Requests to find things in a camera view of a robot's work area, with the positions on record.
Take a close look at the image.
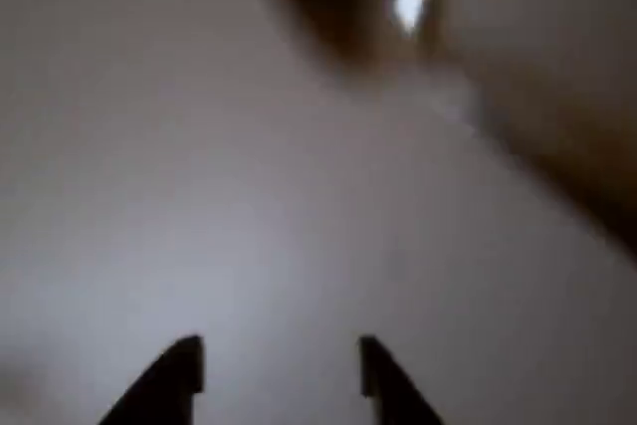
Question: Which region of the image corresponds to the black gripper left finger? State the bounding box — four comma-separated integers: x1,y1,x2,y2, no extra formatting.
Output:
97,333,206,425

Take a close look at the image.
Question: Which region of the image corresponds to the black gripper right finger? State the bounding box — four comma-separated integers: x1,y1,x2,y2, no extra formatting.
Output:
357,333,445,425

